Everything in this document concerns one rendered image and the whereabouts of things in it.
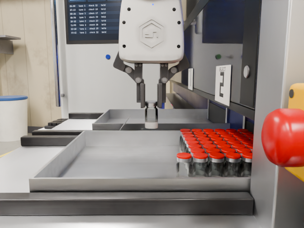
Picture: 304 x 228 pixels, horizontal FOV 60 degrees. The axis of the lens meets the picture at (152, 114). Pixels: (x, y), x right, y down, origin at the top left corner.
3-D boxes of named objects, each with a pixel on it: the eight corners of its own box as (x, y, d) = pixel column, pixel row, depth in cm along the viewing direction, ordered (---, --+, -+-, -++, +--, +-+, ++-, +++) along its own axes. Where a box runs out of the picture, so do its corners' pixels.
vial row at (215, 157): (200, 150, 53) (201, 128, 53) (225, 189, 36) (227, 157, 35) (189, 150, 53) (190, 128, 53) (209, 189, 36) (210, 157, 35)
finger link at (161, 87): (157, 66, 41) (157, 108, 42) (178, 66, 41) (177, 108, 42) (157, 66, 45) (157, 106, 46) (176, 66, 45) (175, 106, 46)
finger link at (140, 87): (124, 66, 41) (125, 108, 42) (144, 66, 41) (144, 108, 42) (126, 66, 44) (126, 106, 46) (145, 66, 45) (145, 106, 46)
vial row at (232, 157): (211, 150, 53) (212, 128, 53) (242, 189, 36) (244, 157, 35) (201, 150, 53) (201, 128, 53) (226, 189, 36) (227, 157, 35)
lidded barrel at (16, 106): (37, 135, 441) (35, 95, 431) (15, 143, 389) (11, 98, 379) (10, 133, 453) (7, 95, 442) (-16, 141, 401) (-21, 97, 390)
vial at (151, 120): (157, 126, 46) (157, 102, 45) (158, 129, 43) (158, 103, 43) (144, 126, 46) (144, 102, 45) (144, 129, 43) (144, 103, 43)
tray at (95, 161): (240, 146, 58) (241, 130, 57) (312, 205, 32) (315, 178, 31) (84, 146, 57) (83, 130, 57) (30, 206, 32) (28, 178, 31)
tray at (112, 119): (207, 118, 91) (207, 108, 91) (229, 137, 65) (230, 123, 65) (108, 119, 91) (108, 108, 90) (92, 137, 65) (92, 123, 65)
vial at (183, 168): (190, 182, 38) (191, 152, 37) (192, 189, 36) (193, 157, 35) (174, 182, 38) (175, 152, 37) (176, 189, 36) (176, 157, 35)
